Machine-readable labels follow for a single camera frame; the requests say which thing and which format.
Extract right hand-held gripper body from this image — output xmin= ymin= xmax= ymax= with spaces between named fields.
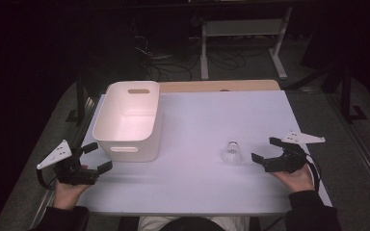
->
xmin=264 ymin=130 xmax=327 ymax=175

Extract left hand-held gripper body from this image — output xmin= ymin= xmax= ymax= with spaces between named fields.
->
xmin=36 ymin=139 xmax=100 ymax=187

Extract white plastic storage bin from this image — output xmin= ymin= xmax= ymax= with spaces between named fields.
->
xmin=92 ymin=80 xmax=164 ymax=163

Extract person's left hand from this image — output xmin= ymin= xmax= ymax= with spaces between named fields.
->
xmin=52 ymin=165 xmax=93 ymax=211

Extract person's right hand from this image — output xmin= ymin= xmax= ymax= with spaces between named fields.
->
xmin=269 ymin=163 xmax=316 ymax=193

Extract black metal stand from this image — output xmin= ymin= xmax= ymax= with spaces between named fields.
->
xmin=66 ymin=71 xmax=95 ymax=127
xmin=282 ymin=57 xmax=369 ymax=124

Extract white table mat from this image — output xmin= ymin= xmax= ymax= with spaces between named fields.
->
xmin=76 ymin=90 xmax=333 ymax=216

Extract person's lap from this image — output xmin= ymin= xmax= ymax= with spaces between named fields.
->
xmin=138 ymin=216 xmax=251 ymax=231

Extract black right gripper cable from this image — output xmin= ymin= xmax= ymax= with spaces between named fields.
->
xmin=304 ymin=153 xmax=322 ymax=193

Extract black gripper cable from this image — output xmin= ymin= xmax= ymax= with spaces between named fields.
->
xmin=304 ymin=153 xmax=322 ymax=193
xmin=36 ymin=167 xmax=57 ymax=191

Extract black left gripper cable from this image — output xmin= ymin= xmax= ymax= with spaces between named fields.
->
xmin=36 ymin=167 xmax=57 ymax=191

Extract black floor cables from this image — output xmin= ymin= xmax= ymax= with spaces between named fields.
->
xmin=131 ymin=15 xmax=261 ymax=82

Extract white desk frame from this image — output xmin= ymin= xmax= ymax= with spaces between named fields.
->
xmin=200 ymin=6 xmax=294 ymax=81

